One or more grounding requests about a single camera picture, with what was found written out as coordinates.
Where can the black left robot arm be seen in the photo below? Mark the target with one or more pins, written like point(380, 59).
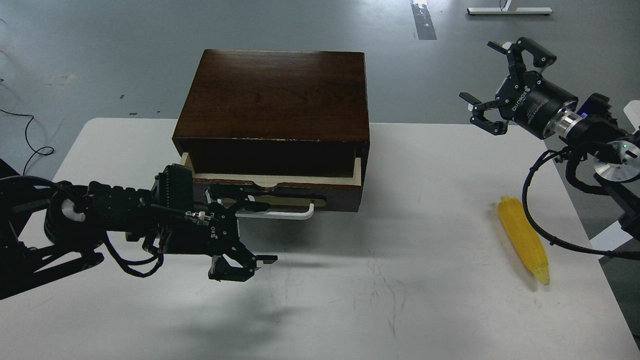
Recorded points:
point(52, 230)

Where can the white chair at right edge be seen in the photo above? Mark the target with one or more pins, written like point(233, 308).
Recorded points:
point(632, 111)

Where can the wooden drawer with white handle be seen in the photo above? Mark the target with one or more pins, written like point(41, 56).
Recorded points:
point(341, 193)

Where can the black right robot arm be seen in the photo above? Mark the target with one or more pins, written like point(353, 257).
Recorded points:
point(602, 157)

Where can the yellow corn cob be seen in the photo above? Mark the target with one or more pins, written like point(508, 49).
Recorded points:
point(524, 239)

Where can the dark wooden cabinet box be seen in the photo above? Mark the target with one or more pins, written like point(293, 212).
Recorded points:
point(298, 113)

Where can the white metal stand base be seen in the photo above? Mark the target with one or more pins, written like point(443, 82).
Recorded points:
point(509, 8)

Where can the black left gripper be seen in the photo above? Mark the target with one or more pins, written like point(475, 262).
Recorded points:
point(213, 230)

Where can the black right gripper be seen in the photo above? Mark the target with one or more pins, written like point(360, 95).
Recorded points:
point(537, 107)

